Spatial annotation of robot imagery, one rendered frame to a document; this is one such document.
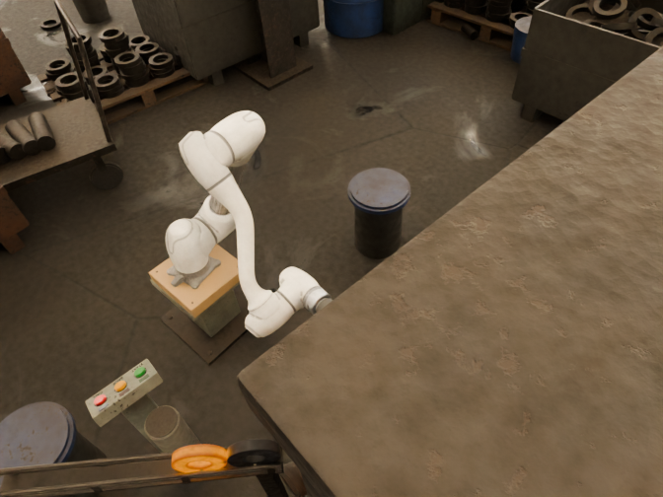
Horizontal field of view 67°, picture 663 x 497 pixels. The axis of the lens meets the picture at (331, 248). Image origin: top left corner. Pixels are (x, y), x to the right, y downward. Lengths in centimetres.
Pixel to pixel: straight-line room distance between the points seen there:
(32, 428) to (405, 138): 269
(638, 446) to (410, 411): 18
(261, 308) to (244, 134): 59
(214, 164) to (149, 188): 183
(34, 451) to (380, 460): 182
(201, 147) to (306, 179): 165
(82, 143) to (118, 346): 135
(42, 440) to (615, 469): 195
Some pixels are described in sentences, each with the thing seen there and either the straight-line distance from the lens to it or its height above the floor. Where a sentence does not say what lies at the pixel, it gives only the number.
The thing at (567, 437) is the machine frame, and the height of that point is 176.
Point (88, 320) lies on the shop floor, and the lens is 294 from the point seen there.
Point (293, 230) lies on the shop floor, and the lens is 297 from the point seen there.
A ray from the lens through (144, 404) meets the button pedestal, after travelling 202.
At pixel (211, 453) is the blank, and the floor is 78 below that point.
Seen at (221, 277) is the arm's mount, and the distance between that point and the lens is 231.
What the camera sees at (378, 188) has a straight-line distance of 256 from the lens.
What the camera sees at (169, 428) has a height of 52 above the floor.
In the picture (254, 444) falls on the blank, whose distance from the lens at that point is 151.
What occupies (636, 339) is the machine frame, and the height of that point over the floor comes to 176.
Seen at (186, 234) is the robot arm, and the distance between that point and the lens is 215.
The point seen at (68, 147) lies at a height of 33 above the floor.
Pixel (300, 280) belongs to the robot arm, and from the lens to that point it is 177.
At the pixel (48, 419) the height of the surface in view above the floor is 43.
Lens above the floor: 219
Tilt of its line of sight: 50 degrees down
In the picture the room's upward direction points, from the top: 5 degrees counter-clockwise
